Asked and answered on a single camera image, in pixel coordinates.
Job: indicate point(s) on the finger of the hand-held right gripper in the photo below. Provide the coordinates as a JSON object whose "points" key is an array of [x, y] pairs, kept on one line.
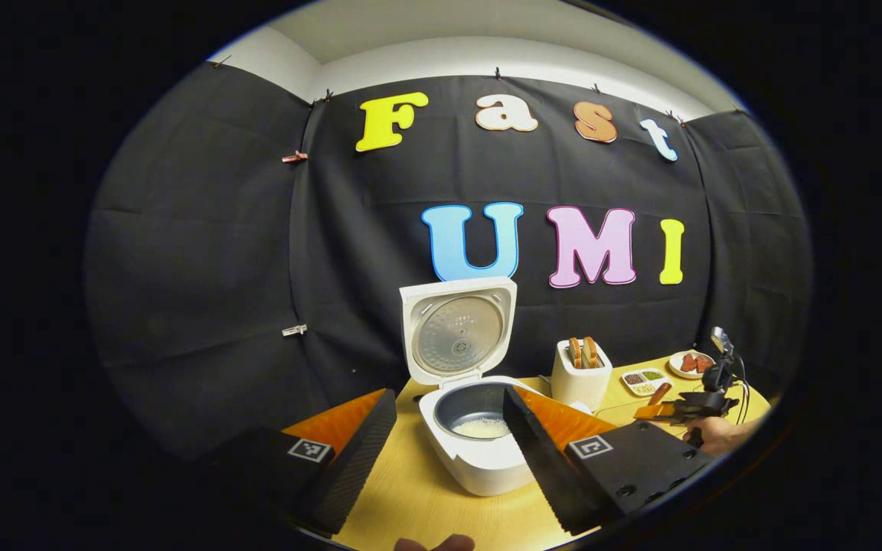
{"points": [[697, 405]]}

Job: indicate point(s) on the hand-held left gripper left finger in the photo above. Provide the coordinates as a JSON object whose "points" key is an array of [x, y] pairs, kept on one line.
{"points": [[349, 467]]}

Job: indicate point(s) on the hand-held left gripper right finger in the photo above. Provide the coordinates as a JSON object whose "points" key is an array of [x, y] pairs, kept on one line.
{"points": [[544, 467]]}

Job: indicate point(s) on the brown wooden spoon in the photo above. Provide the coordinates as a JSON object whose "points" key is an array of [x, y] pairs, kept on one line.
{"points": [[659, 393]]}

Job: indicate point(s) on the white rice cooker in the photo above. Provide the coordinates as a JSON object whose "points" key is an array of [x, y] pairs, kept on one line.
{"points": [[479, 463]]}

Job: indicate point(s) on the white rice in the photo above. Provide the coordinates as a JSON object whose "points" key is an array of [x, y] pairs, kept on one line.
{"points": [[481, 428]]}

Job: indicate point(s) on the red meat slice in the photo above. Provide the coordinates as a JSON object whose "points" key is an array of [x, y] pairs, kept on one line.
{"points": [[688, 363], [704, 365]]}

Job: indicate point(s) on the round white plate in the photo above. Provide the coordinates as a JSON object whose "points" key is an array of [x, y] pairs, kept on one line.
{"points": [[678, 373]]}

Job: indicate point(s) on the white divided grain tray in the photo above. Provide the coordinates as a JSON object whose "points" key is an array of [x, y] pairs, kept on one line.
{"points": [[644, 379]]}

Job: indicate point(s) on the white toaster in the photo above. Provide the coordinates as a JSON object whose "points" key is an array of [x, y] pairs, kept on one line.
{"points": [[579, 386]]}

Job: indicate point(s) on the toasted bread slice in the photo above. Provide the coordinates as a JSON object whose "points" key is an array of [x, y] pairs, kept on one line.
{"points": [[591, 352], [576, 353]]}

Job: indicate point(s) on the white cloth clip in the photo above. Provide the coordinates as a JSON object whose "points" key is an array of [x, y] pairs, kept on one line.
{"points": [[295, 330]]}

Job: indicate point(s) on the pink cloth clip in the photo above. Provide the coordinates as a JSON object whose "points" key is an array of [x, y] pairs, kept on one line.
{"points": [[295, 157]]}

